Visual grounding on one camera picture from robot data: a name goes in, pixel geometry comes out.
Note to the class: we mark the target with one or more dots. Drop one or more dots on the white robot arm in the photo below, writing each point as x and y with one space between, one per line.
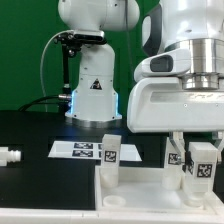
196 25

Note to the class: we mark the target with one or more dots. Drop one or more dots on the white sheet with tags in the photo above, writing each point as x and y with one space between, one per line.
89 150

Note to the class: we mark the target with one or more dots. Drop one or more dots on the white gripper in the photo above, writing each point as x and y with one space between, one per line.
161 105

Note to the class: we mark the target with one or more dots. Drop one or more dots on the white L-shaped obstacle wall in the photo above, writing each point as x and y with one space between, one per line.
71 200

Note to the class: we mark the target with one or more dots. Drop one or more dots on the white square table top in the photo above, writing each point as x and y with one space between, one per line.
140 190

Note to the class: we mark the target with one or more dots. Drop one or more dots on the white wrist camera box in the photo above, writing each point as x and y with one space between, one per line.
170 63

